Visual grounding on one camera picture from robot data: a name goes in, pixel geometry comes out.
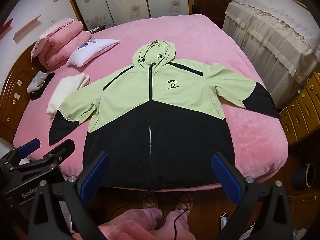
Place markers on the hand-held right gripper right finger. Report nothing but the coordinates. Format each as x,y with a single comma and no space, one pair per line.
225,180

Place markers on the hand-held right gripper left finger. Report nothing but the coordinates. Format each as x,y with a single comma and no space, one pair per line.
93,177

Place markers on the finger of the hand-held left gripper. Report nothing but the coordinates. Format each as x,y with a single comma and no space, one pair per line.
62,148
28,146

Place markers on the green and black hooded jacket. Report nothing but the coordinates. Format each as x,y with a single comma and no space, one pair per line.
155,135

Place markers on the cream folded garment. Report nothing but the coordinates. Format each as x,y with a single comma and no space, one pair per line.
67,90

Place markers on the wooden headboard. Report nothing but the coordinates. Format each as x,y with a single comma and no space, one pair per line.
15,87

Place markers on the person's left colourful slipper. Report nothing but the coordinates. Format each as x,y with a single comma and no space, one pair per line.
150,202

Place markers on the grey patterned cloth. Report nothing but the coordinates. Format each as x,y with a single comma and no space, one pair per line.
36,81

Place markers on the dark blue round bin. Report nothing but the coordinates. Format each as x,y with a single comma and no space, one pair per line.
301,177

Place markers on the low wooden cabinet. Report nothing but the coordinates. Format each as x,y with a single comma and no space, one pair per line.
300,207

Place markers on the pink folded quilt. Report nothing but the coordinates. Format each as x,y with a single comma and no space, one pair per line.
60,47

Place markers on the white printed pillow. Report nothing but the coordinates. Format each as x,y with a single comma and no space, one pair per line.
92,51

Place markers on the wooden drawer cabinet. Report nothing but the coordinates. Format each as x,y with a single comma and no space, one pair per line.
302,110

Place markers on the pink lace cloth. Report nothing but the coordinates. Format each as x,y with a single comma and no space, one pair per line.
47,33

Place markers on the pink plush bed blanket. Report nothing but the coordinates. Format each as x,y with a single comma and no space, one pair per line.
212,42

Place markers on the cream lace-covered furniture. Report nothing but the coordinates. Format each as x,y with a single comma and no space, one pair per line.
275,37

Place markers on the wooden wall strip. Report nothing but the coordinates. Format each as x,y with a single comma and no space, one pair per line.
27,27

